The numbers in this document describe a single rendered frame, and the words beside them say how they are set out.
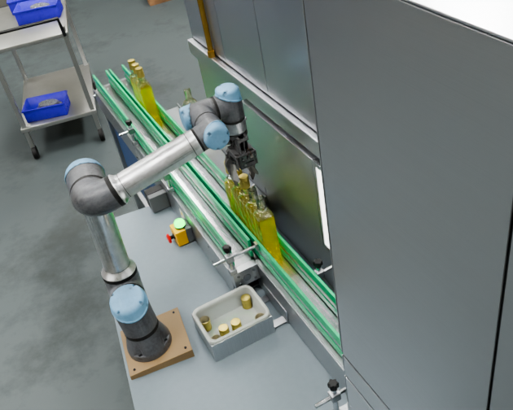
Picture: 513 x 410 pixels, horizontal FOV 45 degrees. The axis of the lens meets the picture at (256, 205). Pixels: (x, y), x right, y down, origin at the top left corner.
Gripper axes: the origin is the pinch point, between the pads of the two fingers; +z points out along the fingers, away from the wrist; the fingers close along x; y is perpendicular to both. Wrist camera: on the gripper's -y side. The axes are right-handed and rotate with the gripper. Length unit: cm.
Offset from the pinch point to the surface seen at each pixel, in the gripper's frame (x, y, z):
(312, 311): -3, 47, 21
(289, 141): 12.3, 14.0, -16.5
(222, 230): -8.3, -11.6, 27.3
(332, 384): -14, 76, 14
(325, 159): -21, 97, -70
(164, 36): 95, -426, 116
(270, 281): -5.6, 21.9, 27.6
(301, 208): 12.3, 15.9, 9.0
